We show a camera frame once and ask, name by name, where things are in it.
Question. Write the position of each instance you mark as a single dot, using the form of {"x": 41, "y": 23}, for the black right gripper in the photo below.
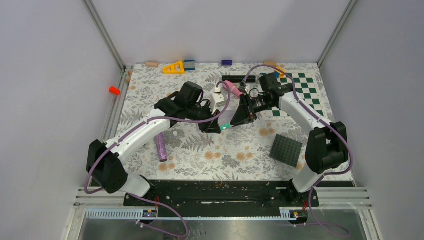
{"x": 245, "y": 113}

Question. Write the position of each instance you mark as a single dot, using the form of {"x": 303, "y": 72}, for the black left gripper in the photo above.
{"x": 212, "y": 126}

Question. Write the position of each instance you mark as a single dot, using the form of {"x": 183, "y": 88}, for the green white glue stick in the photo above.
{"x": 225, "y": 126}

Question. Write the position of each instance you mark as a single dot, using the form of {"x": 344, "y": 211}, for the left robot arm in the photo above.
{"x": 105, "y": 161}

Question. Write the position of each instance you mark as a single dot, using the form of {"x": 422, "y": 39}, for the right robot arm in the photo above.
{"x": 326, "y": 148}

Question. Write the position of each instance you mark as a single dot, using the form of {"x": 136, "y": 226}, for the pink microphone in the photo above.
{"x": 230, "y": 87}

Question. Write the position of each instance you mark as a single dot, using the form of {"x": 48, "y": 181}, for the purple flat toy brick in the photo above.
{"x": 226, "y": 62}

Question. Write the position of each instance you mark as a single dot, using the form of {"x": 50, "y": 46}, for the floral patterned table mat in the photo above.
{"x": 240, "y": 153}

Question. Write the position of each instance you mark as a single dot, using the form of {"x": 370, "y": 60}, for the wooden block back right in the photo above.
{"x": 271, "y": 63}

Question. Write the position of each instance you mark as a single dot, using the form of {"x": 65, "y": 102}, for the purple glitter microphone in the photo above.
{"x": 161, "y": 147}

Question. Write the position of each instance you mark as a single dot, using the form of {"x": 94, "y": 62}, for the dark grey studded baseplate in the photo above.
{"x": 286, "y": 150}

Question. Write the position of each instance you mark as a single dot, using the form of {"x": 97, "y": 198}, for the green white chessboard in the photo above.
{"x": 307, "y": 89}

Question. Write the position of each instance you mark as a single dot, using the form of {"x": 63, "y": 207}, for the grey and blue brick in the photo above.
{"x": 189, "y": 65}

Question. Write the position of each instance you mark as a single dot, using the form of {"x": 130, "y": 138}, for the yellow triangle shape toy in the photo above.
{"x": 174, "y": 68}

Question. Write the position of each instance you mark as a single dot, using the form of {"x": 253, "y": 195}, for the light wooden block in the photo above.
{"x": 151, "y": 64}

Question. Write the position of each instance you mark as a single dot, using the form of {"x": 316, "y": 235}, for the red plastic cylinder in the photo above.
{"x": 115, "y": 91}

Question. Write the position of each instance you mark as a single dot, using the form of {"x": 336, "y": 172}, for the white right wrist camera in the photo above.
{"x": 243, "y": 88}

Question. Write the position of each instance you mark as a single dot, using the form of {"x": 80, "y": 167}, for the orange yellow ring toy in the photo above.
{"x": 280, "y": 72}

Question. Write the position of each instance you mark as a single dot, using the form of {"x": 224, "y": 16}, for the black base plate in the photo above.
{"x": 229, "y": 196}

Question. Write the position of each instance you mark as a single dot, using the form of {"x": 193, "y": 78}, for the wooden block by rail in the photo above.
{"x": 129, "y": 76}

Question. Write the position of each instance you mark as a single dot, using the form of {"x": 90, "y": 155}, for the aluminium side rail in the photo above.
{"x": 116, "y": 107}

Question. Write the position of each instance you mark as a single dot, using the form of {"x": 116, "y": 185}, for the white perforated cable tray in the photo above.
{"x": 152, "y": 214}

